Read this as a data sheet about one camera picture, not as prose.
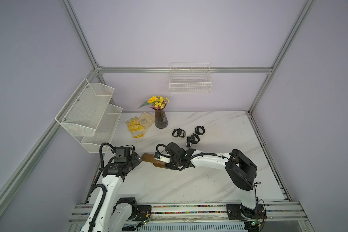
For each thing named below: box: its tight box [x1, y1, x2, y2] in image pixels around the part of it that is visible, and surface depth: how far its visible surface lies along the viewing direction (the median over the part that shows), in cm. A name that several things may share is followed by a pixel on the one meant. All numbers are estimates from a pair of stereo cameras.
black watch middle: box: [189, 133, 200, 145], surface depth 103 cm
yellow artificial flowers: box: [137, 95, 171, 110], surface depth 95 cm
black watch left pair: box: [172, 128, 187, 138], surface depth 106 cm
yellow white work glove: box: [126, 116, 145, 139], surface depth 109 cm
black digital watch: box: [194, 125, 205, 136], surface depth 109 cm
